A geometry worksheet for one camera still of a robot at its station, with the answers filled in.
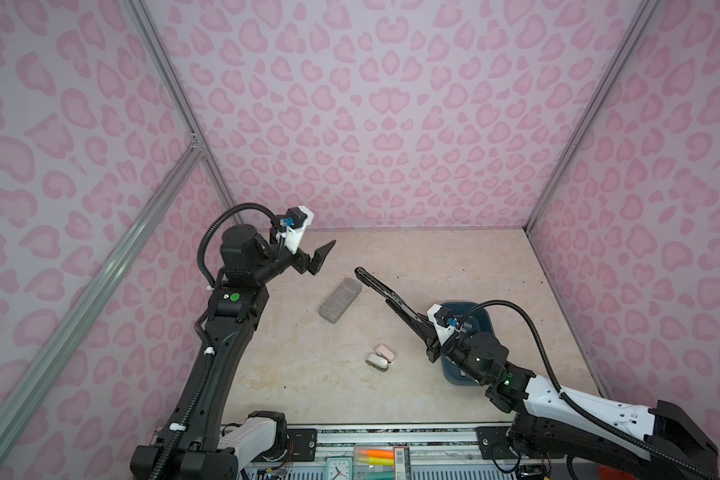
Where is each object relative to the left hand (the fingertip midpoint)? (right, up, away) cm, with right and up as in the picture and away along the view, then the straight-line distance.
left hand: (315, 223), depth 66 cm
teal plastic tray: (+46, -28, +27) cm, 60 cm away
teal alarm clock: (+5, -56, +3) cm, 57 cm away
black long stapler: (+17, -18, +10) cm, 27 cm away
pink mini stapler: (+16, -35, +20) cm, 43 cm away
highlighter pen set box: (+15, -56, +4) cm, 58 cm away
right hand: (+23, -22, +7) cm, 33 cm away
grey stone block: (+2, -22, +31) cm, 38 cm away
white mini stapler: (+14, -37, +18) cm, 44 cm away
